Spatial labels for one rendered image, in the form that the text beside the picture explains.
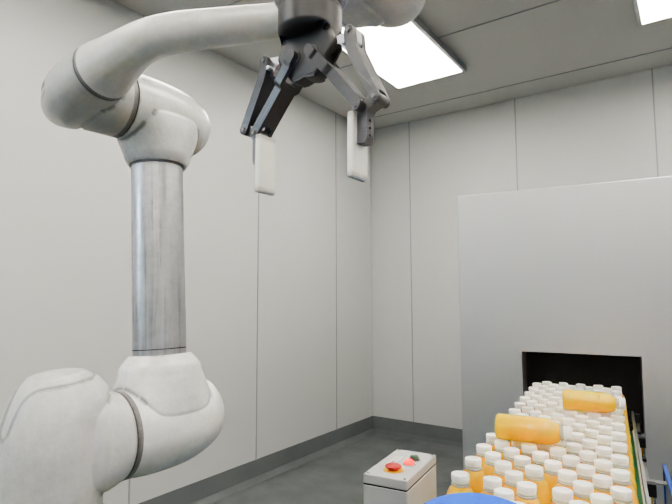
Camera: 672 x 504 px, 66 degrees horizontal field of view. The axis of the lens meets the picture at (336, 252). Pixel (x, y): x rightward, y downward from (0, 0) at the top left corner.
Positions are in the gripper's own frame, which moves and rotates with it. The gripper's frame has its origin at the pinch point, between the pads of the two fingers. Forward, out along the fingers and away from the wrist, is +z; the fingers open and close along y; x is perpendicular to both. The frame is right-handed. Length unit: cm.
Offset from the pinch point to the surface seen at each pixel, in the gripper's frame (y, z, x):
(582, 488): -13, 53, -74
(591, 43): 27, -181, -375
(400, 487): 17, 53, -53
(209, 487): 266, 153, -217
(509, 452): 6, 53, -90
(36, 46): 268, -128, -83
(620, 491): -20, 52, -76
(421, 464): 18, 51, -64
